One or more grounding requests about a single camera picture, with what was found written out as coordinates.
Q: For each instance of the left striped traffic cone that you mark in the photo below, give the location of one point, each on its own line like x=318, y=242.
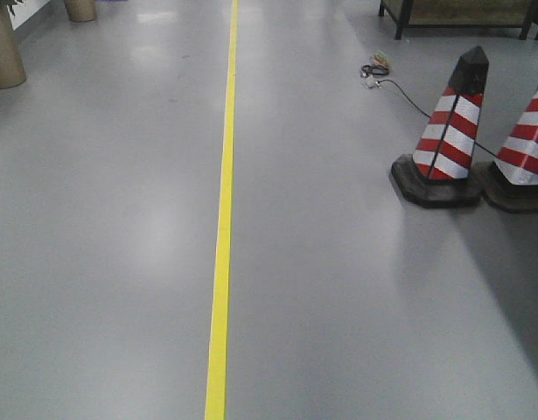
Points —
x=438, y=174

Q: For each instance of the striped traffic cone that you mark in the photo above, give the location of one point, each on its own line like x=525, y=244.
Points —
x=438, y=174
x=510, y=181

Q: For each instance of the wooden black-framed cabinet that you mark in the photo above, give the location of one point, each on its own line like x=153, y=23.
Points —
x=519, y=15

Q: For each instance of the right striped traffic cone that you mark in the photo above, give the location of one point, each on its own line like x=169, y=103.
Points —
x=510, y=181

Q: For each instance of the gold plant pot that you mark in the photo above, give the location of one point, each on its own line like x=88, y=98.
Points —
x=81, y=11
x=12, y=71

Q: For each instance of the floor socket with wires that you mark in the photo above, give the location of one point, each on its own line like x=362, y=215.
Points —
x=376, y=69

